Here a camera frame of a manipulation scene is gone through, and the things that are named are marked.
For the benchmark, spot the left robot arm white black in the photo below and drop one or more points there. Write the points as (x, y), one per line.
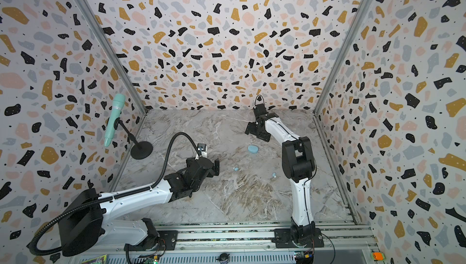
(92, 218)

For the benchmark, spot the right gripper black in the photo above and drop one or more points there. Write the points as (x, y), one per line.
(251, 128)

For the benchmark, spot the black knob on rail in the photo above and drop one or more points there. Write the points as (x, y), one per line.
(223, 258)

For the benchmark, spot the mint green microphone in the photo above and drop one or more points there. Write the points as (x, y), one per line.
(118, 104)

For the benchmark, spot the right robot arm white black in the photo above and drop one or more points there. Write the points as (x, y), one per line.
(299, 167)

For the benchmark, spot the black microphone stand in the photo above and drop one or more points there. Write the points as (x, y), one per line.
(140, 150)

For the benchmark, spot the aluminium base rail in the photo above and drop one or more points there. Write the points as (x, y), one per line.
(255, 243)

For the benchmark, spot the colourful card on rail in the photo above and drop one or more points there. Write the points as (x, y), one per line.
(97, 260)

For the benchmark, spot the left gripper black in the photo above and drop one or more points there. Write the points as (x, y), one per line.
(215, 172)

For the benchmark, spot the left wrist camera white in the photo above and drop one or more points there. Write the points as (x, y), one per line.
(201, 150)

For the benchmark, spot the blue earbud charging case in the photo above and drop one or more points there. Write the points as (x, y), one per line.
(253, 149)

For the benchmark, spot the orange button box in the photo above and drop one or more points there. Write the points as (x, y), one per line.
(378, 256)

